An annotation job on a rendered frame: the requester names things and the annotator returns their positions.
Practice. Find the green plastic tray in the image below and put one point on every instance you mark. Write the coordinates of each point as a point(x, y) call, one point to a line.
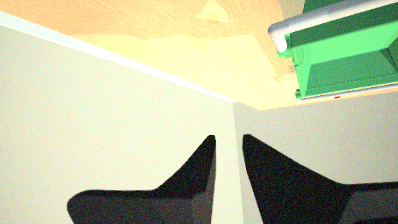
point(339, 45)

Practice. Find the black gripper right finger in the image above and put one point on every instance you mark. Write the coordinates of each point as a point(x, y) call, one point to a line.
point(287, 192)

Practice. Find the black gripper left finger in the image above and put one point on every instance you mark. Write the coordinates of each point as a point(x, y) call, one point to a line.
point(187, 197)

